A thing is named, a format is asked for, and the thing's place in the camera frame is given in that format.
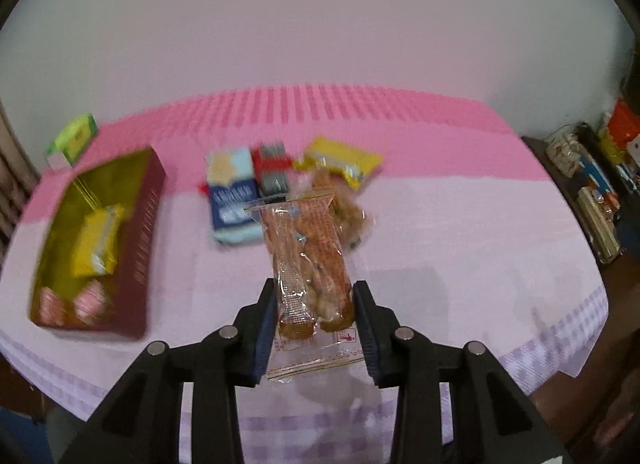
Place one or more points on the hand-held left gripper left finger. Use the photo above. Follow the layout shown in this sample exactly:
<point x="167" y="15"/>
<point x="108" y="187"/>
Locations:
<point x="262" y="339"/>

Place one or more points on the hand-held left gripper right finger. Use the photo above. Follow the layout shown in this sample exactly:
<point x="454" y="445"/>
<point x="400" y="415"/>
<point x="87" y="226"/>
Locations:
<point x="367" y="339"/>

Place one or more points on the clear packet of orange snacks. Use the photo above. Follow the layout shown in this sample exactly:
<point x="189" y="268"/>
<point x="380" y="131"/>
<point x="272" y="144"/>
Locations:
<point x="320" y="254"/>

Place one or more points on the clear packet of brown snacks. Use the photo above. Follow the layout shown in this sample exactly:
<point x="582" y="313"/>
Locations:
<point x="352" y="216"/>

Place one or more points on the blue snack packet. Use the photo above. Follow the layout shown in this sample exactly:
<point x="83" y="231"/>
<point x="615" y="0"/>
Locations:
<point x="232" y="204"/>

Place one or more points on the maroon tin box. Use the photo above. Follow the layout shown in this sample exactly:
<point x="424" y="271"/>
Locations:
<point x="137" y="254"/>

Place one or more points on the grey snack packet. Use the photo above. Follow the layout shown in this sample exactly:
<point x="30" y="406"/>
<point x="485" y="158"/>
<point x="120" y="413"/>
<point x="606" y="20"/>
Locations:
<point x="272" y="178"/>

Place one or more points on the yellow snack packet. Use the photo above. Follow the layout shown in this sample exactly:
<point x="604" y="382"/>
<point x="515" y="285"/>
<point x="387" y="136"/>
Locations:
<point x="340" y="156"/>
<point x="95" y="244"/>

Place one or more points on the pink checked tablecloth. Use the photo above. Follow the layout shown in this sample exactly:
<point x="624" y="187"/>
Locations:
<point x="450" y="244"/>

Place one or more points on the red snack packet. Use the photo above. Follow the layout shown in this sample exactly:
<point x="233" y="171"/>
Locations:
<point x="203" y="189"/>

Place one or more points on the pink snack packet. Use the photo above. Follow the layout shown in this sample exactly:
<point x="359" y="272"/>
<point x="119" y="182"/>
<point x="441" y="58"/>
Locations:
<point x="52" y="306"/>
<point x="92" y="301"/>

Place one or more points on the cluttered dark shelf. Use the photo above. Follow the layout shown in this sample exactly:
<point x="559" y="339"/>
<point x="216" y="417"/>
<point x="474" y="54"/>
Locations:
<point x="590" y="194"/>

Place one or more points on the green tissue box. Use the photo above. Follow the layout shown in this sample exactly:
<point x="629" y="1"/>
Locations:
<point x="75" y="136"/>

